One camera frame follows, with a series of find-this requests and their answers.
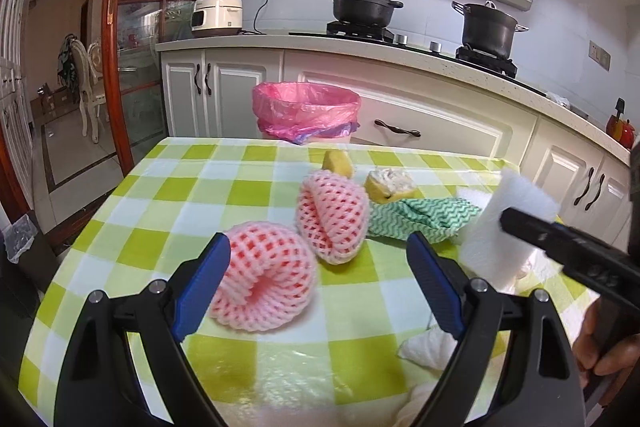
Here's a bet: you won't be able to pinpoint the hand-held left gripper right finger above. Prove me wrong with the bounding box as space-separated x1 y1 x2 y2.
406 231 586 427

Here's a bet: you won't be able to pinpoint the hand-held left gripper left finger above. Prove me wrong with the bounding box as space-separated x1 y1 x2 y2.
55 232 233 427

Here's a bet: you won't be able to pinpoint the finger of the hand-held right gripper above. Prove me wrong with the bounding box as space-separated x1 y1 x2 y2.
500 206 628 301

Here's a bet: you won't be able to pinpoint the white foam sheet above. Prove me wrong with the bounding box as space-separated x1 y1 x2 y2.
452 168 561 293

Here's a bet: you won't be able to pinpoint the pink foam fruit net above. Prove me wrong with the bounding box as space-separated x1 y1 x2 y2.
295 171 371 265
207 221 318 333

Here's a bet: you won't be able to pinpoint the yellow sponge with frayed white pad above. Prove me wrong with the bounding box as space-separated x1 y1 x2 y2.
364 168 418 204

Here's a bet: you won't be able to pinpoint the bin with pink bag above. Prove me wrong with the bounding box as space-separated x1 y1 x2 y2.
251 82 362 146

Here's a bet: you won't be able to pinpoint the person's right hand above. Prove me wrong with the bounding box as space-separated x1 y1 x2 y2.
572 302 640 379

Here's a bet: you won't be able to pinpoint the green zigzag cloth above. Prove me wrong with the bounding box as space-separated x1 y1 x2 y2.
367 197 483 244

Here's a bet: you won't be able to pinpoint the crumpled white tissue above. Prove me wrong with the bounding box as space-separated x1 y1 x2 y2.
397 327 458 370

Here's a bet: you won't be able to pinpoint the green checkered tablecloth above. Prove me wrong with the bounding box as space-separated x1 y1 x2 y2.
17 137 601 427

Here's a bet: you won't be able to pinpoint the white cloth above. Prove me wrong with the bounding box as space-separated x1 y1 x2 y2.
395 379 442 427

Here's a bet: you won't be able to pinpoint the red kettle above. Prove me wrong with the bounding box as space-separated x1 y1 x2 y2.
606 98 637 145

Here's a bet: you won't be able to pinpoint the dark brown box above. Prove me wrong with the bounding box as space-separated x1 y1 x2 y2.
27 231 60 270

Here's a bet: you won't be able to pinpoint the white kitchen cabinet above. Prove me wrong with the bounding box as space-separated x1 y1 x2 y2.
155 31 635 228

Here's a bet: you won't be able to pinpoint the clear plastic bag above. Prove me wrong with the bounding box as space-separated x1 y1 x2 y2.
2 214 39 264

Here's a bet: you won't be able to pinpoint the tall black pot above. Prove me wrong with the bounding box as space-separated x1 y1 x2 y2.
451 0 530 58

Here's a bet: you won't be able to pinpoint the black gas stove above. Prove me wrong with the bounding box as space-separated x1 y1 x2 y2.
290 21 548 95

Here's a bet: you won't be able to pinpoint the white dining chair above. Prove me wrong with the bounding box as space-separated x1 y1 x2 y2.
71 38 109 144

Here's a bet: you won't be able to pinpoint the red framed glass door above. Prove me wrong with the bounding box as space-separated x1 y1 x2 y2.
102 0 242 172

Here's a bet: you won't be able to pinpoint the cardboard box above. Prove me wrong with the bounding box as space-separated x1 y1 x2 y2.
30 82 69 116

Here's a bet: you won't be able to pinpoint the white panelled wardrobe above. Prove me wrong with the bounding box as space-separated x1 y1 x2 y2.
0 0 37 218

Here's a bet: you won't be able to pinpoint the dark clothes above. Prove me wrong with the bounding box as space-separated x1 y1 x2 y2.
56 34 77 88

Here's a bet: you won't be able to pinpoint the white rice cooker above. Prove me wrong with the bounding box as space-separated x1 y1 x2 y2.
190 0 244 38

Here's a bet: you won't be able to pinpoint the wide black pot with lid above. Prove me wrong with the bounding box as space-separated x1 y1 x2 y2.
328 0 404 28

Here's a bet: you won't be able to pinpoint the black drawer handle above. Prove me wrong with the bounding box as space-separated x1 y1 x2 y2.
374 119 422 138

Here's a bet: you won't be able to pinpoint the gold wall switch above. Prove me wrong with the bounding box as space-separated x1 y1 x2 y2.
588 40 612 71

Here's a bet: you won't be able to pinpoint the black power cable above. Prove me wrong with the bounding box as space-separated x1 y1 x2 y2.
240 0 275 36

